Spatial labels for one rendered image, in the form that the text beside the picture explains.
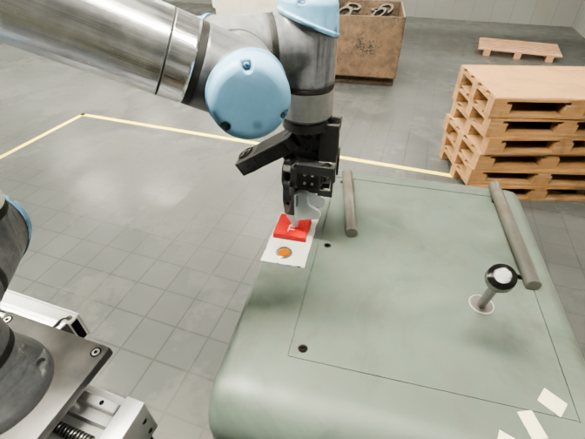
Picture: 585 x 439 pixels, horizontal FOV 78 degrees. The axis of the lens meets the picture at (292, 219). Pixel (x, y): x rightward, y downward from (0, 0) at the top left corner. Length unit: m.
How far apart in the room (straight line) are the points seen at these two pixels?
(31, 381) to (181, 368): 1.38
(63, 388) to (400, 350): 0.49
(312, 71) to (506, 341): 0.44
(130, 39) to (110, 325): 2.03
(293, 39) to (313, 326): 0.37
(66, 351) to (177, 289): 1.62
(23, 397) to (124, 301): 1.72
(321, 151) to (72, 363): 0.51
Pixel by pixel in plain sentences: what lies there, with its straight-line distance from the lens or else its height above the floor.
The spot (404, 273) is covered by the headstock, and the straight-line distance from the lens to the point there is 0.62.
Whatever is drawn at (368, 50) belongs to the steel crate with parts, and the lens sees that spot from 5.09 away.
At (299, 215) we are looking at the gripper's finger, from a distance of 0.62.
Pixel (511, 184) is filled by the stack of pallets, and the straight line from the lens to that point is 3.25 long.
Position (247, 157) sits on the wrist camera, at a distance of 0.58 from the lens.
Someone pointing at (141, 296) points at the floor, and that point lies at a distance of 2.34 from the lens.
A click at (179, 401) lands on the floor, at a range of 1.92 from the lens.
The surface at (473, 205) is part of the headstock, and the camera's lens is 0.82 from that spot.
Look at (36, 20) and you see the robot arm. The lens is 0.34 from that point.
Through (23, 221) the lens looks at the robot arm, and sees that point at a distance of 0.71.
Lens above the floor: 1.70
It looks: 40 degrees down
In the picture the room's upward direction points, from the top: straight up
